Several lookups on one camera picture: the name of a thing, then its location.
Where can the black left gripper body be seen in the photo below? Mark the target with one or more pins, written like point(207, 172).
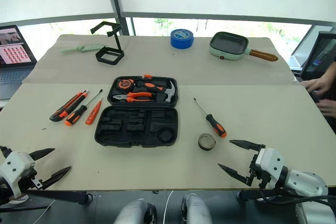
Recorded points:
point(33, 175)

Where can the orange black tape measure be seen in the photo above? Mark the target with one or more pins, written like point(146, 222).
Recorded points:
point(125, 84)

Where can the grey rounded shape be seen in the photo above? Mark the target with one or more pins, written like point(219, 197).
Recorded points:
point(136, 212)
point(195, 209)

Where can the person's right forearm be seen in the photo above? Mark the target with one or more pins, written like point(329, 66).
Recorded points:
point(329, 73)

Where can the grey window frame post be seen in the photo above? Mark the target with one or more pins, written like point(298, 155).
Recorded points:
point(116, 3)

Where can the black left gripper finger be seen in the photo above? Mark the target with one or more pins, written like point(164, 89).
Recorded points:
point(55, 176)
point(40, 153)

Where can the person's right hand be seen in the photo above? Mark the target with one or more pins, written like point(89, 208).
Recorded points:
point(316, 85)

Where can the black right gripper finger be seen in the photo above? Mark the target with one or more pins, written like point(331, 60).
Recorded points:
point(236, 174)
point(249, 145)

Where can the black tool case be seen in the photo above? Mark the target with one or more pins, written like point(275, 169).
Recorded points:
point(136, 127)

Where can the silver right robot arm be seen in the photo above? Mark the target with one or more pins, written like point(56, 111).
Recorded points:
point(307, 184)

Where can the open laptop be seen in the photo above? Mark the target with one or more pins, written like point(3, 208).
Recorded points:
point(13, 53)

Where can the orange tester pen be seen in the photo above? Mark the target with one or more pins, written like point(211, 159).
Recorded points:
point(93, 112)

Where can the orange black screwdriver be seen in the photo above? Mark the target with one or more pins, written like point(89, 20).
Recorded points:
point(76, 115)
point(215, 125)

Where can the orange black pliers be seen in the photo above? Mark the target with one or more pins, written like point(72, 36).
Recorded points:
point(136, 96)

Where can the black mesh office chair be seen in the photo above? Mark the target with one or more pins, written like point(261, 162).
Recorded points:
point(320, 53)

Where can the orange black claw hammer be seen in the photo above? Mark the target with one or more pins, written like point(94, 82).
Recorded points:
point(152, 87)

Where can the person's left hand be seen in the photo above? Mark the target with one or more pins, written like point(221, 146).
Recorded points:
point(328, 107)

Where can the light green spatula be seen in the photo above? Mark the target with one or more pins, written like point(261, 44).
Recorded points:
point(86, 47)

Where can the small dark tape roll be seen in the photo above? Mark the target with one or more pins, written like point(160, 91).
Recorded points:
point(201, 142)

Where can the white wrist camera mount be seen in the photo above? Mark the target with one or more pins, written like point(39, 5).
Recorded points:
point(14, 167)
point(271, 162)

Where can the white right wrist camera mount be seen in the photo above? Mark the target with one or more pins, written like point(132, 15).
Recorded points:
point(271, 162)

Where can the orange black utility knife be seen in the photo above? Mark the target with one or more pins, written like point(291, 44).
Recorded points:
point(65, 108)

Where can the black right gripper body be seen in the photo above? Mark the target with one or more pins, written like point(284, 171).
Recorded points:
point(258, 174)

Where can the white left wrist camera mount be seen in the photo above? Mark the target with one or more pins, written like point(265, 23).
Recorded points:
point(14, 167)

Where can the blue tape roll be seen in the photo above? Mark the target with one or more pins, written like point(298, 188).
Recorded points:
point(181, 41)

